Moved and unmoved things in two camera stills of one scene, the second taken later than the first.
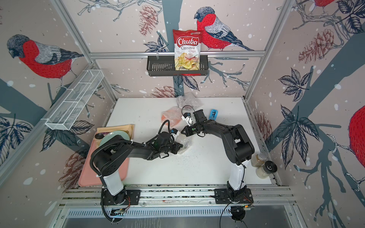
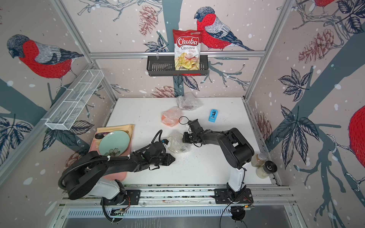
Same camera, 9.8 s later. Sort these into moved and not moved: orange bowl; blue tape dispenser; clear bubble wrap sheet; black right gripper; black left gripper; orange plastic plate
Moved: black left gripper; black right gripper
Not moved: orange bowl; clear bubble wrap sheet; blue tape dispenser; orange plastic plate
